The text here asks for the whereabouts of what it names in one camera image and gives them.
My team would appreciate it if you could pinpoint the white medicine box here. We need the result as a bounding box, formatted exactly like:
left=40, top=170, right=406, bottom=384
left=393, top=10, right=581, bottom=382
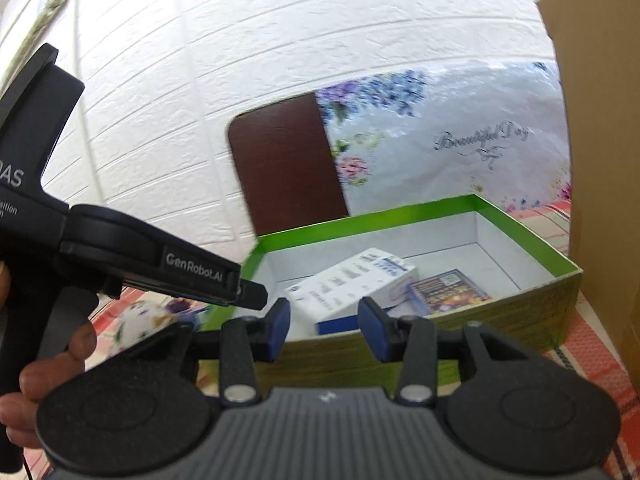
left=285, top=248, right=419, bottom=337

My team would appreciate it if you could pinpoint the blue card deck box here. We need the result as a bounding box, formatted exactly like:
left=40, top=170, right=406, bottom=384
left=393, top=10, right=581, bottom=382
left=407, top=269, right=491, bottom=315

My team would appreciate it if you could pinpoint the brown cardboard panel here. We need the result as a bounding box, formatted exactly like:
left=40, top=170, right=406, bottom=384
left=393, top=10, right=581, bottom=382
left=537, top=0, right=639, bottom=382

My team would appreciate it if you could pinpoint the white patterned drawstring pouch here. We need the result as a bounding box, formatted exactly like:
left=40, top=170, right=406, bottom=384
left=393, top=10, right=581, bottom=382
left=106, top=298, right=208, bottom=356

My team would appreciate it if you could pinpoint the person left hand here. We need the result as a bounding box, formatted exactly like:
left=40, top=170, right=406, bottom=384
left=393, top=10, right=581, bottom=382
left=0, top=263, right=99, bottom=451

